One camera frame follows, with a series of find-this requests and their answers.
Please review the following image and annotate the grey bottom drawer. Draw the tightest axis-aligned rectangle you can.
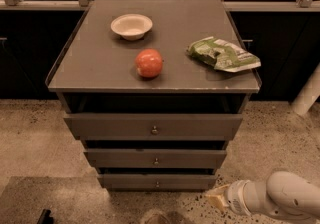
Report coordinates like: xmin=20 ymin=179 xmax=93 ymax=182
xmin=98 ymin=174 xmax=216 ymax=191

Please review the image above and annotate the grey drawer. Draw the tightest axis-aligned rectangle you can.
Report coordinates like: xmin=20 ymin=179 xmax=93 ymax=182
xmin=64 ymin=113 xmax=242 ymax=141
xmin=98 ymin=174 xmax=216 ymax=191
xmin=84 ymin=149 xmax=226 ymax=169

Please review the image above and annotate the round robot base part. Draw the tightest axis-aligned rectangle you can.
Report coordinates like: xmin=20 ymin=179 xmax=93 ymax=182
xmin=139 ymin=209 xmax=194 ymax=224

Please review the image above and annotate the grey drawer cabinet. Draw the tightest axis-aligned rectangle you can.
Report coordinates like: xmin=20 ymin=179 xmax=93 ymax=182
xmin=46 ymin=0 xmax=260 ymax=177

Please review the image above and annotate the grey middle drawer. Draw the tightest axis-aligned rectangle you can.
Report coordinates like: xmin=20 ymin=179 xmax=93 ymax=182
xmin=84 ymin=149 xmax=226 ymax=169

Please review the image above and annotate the grey top drawer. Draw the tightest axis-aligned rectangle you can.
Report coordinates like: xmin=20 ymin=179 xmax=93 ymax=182
xmin=64 ymin=113 xmax=242 ymax=141

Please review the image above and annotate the green chip bag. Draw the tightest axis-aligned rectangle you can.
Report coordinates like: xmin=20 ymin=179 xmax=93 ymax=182
xmin=187 ymin=37 xmax=261 ymax=73

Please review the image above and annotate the red apple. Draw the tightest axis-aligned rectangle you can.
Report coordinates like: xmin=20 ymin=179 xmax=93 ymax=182
xmin=135 ymin=49 xmax=163 ymax=78

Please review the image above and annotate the black object on floor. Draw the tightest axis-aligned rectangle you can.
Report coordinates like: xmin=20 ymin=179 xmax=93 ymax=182
xmin=37 ymin=209 xmax=54 ymax=224

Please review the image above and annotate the white paper bowl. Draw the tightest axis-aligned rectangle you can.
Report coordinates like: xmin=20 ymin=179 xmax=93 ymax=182
xmin=110 ymin=14 xmax=153 ymax=41

